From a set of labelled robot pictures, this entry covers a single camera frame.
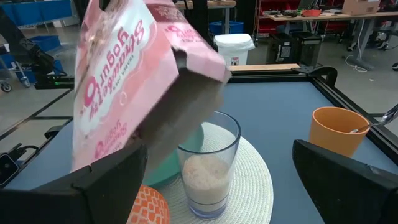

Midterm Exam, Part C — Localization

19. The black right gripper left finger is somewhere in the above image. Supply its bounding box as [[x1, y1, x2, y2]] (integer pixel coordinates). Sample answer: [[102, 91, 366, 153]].
[[0, 144, 149, 224]]

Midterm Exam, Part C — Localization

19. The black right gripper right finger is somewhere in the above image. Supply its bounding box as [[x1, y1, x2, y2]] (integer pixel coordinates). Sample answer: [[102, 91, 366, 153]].
[[291, 139, 398, 224]]

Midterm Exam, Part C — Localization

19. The clear glass tumbler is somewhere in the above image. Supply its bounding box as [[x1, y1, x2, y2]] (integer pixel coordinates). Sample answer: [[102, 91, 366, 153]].
[[176, 111, 242, 220]]

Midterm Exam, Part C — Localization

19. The pink yogurt cereal box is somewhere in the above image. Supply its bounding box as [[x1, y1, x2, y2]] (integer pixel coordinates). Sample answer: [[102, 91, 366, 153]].
[[71, 0, 233, 175]]

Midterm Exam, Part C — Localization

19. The orange plastic cup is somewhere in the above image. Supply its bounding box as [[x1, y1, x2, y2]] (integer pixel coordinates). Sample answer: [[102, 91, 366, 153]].
[[308, 106, 371, 158]]

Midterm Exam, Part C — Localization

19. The silver metal spoon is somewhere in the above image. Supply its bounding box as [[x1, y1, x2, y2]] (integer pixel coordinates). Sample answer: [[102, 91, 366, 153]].
[[349, 104, 398, 134]]

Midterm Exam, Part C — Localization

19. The green round plate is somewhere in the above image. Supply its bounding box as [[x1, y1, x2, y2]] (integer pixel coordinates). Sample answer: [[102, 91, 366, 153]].
[[141, 124, 205, 187]]

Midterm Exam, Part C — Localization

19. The white woven round placemat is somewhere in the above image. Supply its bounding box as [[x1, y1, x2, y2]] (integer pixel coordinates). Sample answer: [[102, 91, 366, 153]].
[[155, 121, 274, 224]]

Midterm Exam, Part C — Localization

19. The wooden side panel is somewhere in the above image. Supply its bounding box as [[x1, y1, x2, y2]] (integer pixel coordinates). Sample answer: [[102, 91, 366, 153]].
[[229, 63, 301, 72]]

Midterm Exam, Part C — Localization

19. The wooden workbench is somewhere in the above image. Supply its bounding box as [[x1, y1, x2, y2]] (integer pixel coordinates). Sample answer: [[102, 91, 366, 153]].
[[264, 11, 398, 71]]

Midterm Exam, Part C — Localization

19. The cardboard box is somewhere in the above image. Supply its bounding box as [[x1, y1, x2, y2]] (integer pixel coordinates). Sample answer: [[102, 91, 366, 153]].
[[341, 0, 382, 16]]

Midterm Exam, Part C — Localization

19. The white trash bin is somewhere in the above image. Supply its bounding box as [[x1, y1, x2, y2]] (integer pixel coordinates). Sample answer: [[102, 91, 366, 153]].
[[213, 33, 256, 67]]

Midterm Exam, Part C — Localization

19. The blue storage bin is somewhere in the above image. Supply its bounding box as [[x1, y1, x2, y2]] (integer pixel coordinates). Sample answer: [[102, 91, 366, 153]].
[[208, 21, 244, 35]]

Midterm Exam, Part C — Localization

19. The black table frame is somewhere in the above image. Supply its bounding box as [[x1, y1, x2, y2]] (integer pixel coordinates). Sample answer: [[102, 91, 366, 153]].
[[229, 73, 398, 162]]

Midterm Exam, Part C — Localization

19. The black frame post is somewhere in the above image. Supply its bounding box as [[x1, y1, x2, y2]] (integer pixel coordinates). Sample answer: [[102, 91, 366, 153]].
[[183, 0, 215, 41]]

